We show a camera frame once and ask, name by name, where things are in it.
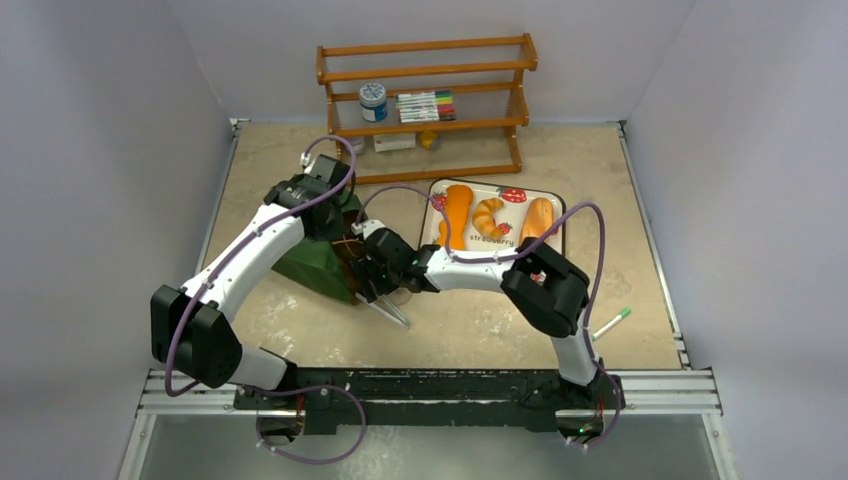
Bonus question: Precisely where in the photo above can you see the coloured marker set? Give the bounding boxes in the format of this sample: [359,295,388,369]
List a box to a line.
[395,90,456,123]

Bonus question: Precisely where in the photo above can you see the fake croissant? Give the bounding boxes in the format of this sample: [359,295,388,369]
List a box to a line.
[472,198,504,240]

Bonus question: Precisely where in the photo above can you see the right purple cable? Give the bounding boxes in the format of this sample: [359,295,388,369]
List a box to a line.
[354,184,607,372]

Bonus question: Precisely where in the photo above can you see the strawberry print white tray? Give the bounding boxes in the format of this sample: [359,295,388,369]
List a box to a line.
[419,178,566,251]

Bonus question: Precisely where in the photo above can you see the small jar lower shelf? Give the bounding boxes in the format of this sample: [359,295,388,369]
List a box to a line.
[349,136,366,155]

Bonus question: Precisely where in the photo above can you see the blue white jar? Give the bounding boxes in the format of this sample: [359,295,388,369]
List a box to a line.
[358,82,388,123]

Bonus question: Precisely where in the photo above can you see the fake baguette loaf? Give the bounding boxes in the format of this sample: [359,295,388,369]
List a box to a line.
[519,197,555,243]

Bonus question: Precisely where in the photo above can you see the wooden shelf rack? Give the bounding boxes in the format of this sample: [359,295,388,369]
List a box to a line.
[315,33,538,184]

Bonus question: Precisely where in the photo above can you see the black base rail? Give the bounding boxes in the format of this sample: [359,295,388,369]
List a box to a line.
[234,367,625,439]

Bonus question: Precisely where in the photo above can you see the metal tongs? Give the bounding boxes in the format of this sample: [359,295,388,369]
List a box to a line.
[367,296,411,330]

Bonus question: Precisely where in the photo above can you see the white small box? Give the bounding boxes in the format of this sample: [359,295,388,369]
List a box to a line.
[373,133,417,153]

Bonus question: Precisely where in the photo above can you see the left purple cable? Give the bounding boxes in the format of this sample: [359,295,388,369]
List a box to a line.
[164,135,359,399]

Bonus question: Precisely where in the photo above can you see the yellow small cube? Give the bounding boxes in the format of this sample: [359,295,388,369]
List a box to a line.
[419,131,440,150]

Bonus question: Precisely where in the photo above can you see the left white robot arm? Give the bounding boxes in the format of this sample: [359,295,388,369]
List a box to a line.
[150,155,353,409]

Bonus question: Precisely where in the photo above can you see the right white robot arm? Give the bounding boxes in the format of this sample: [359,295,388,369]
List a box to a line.
[352,220,601,407]

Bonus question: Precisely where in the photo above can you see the green brown paper bag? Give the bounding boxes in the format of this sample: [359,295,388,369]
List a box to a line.
[271,194,364,305]

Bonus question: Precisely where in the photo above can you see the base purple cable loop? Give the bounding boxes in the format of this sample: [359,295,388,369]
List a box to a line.
[254,382,368,465]

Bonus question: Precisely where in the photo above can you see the green tipped white pen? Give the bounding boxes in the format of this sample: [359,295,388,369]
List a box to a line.
[591,308,632,341]

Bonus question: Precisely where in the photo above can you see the orange fake bread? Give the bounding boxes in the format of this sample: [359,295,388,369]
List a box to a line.
[437,184,474,251]

